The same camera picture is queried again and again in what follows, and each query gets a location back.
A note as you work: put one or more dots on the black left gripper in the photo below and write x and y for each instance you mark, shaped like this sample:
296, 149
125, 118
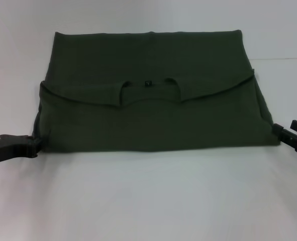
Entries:
7, 149

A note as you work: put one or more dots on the dark green printed t-shirt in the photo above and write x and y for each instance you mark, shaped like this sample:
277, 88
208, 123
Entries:
150, 113

